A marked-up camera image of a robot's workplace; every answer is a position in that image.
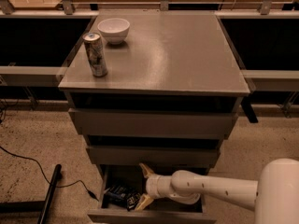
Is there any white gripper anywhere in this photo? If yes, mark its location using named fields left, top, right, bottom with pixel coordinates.
left=135, top=163, right=172, bottom=211

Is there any blue chip bag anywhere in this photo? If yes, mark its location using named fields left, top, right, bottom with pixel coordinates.
left=104, top=183, right=141, bottom=211

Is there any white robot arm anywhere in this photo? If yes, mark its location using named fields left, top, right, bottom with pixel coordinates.
left=136, top=159, right=299, bottom=224

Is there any grey open bottom drawer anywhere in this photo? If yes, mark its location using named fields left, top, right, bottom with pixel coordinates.
left=88, top=165, right=216, bottom=224

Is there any grey middle drawer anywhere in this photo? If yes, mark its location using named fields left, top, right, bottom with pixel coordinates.
left=86, top=146, right=219, bottom=168

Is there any grey top drawer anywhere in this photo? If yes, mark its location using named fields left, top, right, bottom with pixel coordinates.
left=69, top=108, right=237, bottom=139

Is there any grey drawer cabinet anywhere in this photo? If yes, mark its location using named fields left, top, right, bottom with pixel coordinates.
left=58, top=13, right=251, bottom=179

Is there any black stand leg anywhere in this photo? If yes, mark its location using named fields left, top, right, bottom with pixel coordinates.
left=0, top=163, right=63, bottom=224

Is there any tall printed drink can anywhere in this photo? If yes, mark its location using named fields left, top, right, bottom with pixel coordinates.
left=83, top=33, right=107, bottom=77

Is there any white ceramic bowl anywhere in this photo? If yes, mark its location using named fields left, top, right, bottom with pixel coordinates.
left=97, top=18, right=130, bottom=45

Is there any black floor cable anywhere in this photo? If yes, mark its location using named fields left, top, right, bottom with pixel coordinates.
left=0, top=145, right=100, bottom=203

